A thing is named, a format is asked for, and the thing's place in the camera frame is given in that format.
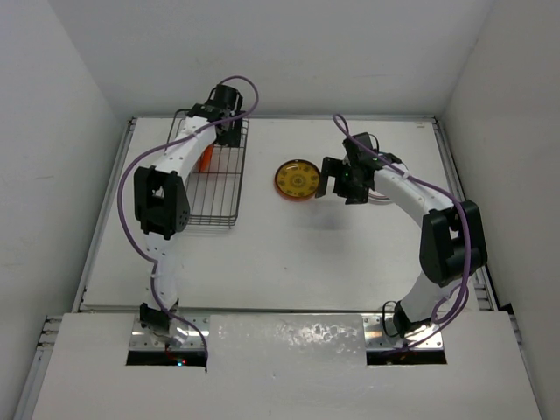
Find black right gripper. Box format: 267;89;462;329
317;156;369;204

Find yellow plate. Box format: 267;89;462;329
274;159;320;201

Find orange plate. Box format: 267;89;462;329
274;175;319;201
199;144;214;172

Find white plate teal rim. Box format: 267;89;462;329
367;191;392;205

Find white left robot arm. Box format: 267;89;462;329
133;83;247;350

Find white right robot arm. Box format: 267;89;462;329
316;133;487;338

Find white foam cover board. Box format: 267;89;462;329
33;312;540;419

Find wire dish rack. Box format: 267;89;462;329
179;119;249;228

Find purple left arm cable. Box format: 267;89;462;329
117;75;261;364

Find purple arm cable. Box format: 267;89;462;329
117;75;261;364
332;113;476;355

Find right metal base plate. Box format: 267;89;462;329
362;312;444;352

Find metal base plate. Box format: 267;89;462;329
362;312;444;352
129;312;210;353

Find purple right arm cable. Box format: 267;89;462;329
332;113;476;355

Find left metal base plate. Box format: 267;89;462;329
129;312;210;353

